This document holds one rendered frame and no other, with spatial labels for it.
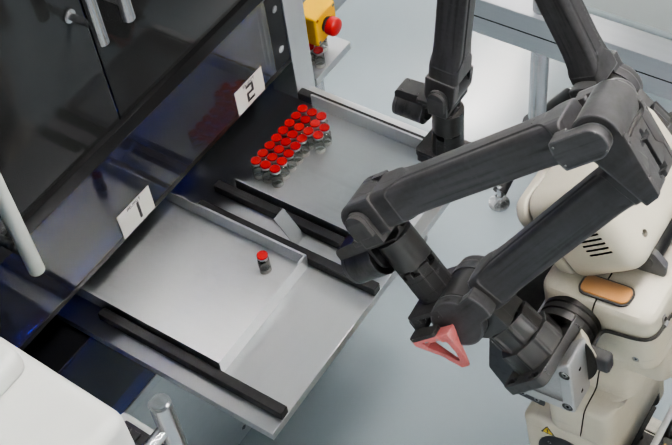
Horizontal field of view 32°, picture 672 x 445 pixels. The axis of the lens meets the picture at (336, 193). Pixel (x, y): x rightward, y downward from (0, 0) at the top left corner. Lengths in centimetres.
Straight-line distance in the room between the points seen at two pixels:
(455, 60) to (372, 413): 126
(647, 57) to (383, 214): 153
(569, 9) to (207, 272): 82
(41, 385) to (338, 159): 114
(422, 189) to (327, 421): 153
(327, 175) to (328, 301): 29
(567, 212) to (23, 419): 66
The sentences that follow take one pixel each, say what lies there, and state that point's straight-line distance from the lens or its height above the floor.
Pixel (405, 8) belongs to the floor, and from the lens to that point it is 392.
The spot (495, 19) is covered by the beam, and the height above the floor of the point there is 50.
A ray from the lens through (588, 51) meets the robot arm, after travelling 179.
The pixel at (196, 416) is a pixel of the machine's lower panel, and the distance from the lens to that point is 259.
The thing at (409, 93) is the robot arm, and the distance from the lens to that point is 204.
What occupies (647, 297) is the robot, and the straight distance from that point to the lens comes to 162.
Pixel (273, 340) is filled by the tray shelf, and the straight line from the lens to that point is 202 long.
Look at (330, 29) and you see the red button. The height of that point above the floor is 100.
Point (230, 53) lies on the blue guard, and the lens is 213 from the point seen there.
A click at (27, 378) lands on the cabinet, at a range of 125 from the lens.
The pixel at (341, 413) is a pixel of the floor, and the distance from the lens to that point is 295.
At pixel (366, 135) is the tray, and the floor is 88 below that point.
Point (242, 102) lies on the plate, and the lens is 221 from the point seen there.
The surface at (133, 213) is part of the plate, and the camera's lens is 206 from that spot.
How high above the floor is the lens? 255
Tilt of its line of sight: 49 degrees down
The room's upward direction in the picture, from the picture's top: 8 degrees counter-clockwise
